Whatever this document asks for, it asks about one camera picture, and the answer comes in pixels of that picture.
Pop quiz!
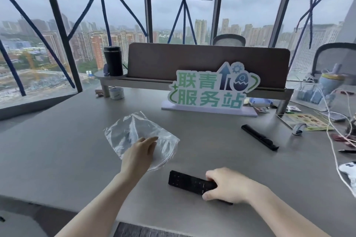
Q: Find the person's left hand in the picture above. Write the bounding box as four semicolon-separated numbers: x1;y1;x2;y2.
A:
121;136;159;177

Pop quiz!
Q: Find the person's right hand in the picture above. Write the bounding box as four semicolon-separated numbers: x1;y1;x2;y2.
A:
202;168;260;205

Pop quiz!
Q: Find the clear plastic bag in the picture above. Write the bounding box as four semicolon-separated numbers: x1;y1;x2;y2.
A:
104;111;181;172

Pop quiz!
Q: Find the black remote control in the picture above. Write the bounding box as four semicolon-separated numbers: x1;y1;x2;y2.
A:
168;170;233;206

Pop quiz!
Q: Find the person's left forearm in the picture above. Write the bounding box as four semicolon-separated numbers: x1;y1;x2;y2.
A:
55;168;146;237

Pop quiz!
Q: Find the person's right forearm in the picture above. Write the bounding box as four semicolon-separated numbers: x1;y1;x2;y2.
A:
246;182;332;237

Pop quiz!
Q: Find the white tape roll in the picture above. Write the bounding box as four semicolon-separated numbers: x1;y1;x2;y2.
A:
109;87;125;100

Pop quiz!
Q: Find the grey desk riser shelf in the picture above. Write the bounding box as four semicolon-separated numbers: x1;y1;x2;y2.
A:
95;71;295;114

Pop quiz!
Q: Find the dark keyboard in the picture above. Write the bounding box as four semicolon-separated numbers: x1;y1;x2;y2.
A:
113;221;194;237

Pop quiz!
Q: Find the slim black bar device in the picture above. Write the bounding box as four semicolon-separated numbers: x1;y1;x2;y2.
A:
241;124;280;152

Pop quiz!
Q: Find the green and white cutout sign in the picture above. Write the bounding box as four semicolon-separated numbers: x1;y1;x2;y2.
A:
161;61;261;118

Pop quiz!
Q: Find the black insulated tumbler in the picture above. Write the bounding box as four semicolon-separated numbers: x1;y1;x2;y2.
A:
103;46;124;77

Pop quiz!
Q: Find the brown desk divider panel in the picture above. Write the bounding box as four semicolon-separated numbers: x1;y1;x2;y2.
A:
127;42;290;86

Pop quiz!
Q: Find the blue plastic packet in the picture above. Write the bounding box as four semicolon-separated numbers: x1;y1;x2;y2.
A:
248;97;272;107

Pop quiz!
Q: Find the yellow green printed leaflet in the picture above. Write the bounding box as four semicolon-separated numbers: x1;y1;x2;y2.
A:
276;113;334;132

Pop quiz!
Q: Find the grey mesh chair headrest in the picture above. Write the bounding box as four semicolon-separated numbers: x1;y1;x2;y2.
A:
213;34;246;47

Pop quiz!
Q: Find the white game controller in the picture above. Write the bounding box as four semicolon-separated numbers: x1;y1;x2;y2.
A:
338;161;356;188

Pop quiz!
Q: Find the clear bag of blue packets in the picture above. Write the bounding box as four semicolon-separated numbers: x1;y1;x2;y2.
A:
296;81;324;104

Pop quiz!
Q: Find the light blue lidded cup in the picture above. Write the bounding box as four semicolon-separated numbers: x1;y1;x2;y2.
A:
318;63;346;96

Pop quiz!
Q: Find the black mesh office chair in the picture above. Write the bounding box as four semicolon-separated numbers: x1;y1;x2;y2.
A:
311;42;356;79

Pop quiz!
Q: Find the white cable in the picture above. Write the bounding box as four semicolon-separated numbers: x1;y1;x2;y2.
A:
295;77;356;198

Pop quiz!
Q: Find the dark window frame post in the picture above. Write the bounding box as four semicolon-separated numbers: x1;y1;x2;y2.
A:
142;0;154;43
39;0;83;93
268;0;299;49
210;0;226;46

